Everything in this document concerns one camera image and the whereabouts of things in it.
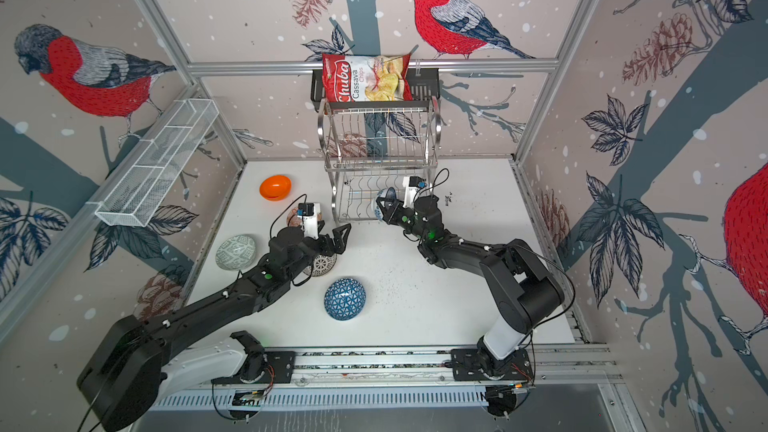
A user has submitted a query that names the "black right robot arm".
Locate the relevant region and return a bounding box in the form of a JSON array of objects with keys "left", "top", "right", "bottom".
[{"left": 376, "top": 195, "right": 565, "bottom": 379}]

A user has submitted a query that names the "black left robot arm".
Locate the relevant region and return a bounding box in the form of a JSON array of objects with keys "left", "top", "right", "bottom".
[{"left": 77, "top": 224, "right": 352, "bottom": 431}]

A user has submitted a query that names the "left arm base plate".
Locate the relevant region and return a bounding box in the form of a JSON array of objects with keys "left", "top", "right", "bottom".
[{"left": 212, "top": 351, "right": 296, "bottom": 385}]

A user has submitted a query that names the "white wire mesh shelf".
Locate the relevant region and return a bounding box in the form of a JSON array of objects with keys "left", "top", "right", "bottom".
[{"left": 95, "top": 98, "right": 219, "bottom": 227}]

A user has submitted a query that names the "blue floral ceramic bowl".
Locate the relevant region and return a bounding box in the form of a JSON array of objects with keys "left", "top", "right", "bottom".
[{"left": 371, "top": 187, "right": 398, "bottom": 222}]

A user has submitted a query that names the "blue geometric upturned bowl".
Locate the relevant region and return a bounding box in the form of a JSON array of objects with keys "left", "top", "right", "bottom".
[{"left": 323, "top": 277, "right": 367, "bottom": 321}]

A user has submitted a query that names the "stainless steel dish rack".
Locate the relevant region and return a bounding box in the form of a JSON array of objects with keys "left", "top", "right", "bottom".
[{"left": 317, "top": 98, "right": 442, "bottom": 222}]

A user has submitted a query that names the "orange plastic bowl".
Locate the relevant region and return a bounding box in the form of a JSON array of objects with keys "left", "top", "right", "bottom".
[{"left": 259, "top": 175, "right": 292, "bottom": 201}]

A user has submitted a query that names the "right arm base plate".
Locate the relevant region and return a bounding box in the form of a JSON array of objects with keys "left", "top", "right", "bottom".
[{"left": 448, "top": 348, "right": 534, "bottom": 382}]

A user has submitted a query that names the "white brown patterned bowl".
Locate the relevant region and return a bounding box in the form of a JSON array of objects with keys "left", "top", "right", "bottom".
[{"left": 310, "top": 255, "right": 337, "bottom": 277}]

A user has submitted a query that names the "black wall basket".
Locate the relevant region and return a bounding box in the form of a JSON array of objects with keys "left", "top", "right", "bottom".
[{"left": 309, "top": 68, "right": 440, "bottom": 110}]

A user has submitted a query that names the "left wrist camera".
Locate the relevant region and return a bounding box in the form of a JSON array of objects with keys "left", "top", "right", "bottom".
[{"left": 297, "top": 202, "right": 321, "bottom": 239}]

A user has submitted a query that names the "red cassava chips bag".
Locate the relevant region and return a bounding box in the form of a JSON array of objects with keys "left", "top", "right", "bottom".
[{"left": 321, "top": 54, "right": 413, "bottom": 104}]

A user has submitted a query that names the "red patterned ceramic bowl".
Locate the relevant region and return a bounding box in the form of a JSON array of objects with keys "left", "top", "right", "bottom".
[{"left": 286, "top": 202, "right": 323, "bottom": 227}]

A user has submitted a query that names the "green patterned ceramic bowl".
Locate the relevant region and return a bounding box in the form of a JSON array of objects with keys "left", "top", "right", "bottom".
[{"left": 215, "top": 234, "right": 256, "bottom": 272}]

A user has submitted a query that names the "aluminium mounting rail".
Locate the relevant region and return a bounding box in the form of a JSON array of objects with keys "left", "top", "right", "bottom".
[{"left": 159, "top": 340, "right": 623, "bottom": 397}]

